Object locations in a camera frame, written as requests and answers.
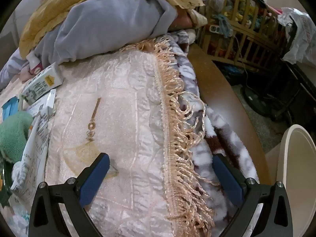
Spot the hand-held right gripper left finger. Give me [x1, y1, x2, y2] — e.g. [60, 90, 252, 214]
[28, 152, 110, 237]

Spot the wooden bed frame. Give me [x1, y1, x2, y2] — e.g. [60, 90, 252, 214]
[188, 43, 272, 185]

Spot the pile of colourful clothes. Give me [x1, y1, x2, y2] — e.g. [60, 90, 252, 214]
[222, 0, 279, 30]

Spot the pink textured bedspread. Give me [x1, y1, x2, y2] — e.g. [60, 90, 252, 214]
[0, 37, 223, 237]

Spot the pink pouch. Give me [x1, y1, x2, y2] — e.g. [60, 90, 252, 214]
[18, 67, 32, 82]

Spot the white printed pouch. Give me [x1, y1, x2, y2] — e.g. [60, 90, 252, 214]
[10, 115, 51, 198]

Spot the black fan base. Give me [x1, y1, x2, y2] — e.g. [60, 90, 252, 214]
[242, 84, 282, 116]

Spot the cream round bin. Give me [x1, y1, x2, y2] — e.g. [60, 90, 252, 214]
[265, 124, 316, 237]

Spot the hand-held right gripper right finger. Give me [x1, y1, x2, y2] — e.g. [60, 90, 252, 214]
[212, 154, 294, 237]

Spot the white green milk carton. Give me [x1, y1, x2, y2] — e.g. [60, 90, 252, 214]
[21, 63, 64, 104]

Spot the grey blue knitted cloth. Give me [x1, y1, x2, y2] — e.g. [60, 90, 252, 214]
[211, 0, 232, 37]

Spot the yellow frilled pillow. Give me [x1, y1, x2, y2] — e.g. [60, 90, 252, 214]
[18, 0, 205, 60]

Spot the white bottle pink label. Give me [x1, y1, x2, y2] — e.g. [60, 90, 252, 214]
[26, 51, 42, 73]

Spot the white tissue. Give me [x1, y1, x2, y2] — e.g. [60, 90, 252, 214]
[11, 162, 24, 181]

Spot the wooden crib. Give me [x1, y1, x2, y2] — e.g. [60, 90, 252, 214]
[190, 0, 287, 67]

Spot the large light blue packet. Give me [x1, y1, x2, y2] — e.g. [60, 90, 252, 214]
[1, 97, 20, 122]

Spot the white plastic bag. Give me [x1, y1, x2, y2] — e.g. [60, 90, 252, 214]
[278, 7, 316, 65]

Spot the pink pillow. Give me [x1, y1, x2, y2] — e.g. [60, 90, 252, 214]
[170, 8, 194, 31]

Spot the grey blue blanket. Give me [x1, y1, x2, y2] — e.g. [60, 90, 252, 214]
[0, 0, 178, 89]

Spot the green fluffy towel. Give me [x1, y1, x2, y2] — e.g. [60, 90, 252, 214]
[0, 110, 34, 163]

